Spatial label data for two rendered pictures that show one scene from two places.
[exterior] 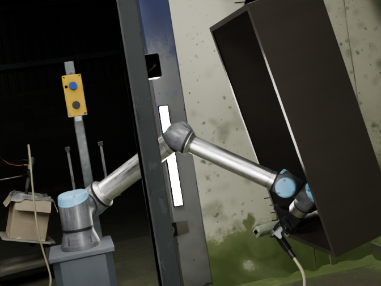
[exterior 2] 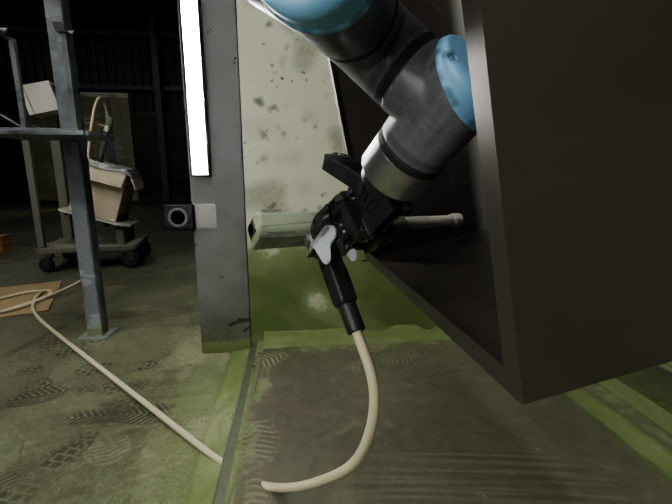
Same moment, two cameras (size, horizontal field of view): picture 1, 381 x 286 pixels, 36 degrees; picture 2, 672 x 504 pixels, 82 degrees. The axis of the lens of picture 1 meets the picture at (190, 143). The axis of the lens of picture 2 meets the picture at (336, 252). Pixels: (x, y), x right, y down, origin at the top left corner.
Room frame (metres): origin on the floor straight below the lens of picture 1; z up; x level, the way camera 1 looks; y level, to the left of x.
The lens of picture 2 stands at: (2.28, -0.44, 0.65)
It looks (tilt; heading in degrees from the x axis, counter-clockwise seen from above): 11 degrees down; 5
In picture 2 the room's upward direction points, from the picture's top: straight up
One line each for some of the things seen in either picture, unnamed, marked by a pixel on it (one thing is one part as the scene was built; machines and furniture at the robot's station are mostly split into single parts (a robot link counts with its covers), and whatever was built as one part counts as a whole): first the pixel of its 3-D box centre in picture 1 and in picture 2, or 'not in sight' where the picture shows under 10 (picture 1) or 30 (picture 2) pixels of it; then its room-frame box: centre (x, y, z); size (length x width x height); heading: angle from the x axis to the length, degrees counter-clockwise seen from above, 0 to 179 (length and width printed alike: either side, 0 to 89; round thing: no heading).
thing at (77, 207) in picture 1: (75, 209); not in sight; (2.83, 0.61, 0.83); 0.17 x 0.15 x 0.18; 167
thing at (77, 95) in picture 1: (74, 95); not in sight; (3.65, 0.67, 1.42); 0.12 x 0.06 x 0.26; 101
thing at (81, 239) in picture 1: (79, 236); not in sight; (2.82, 0.61, 0.69); 0.19 x 0.19 x 0.10
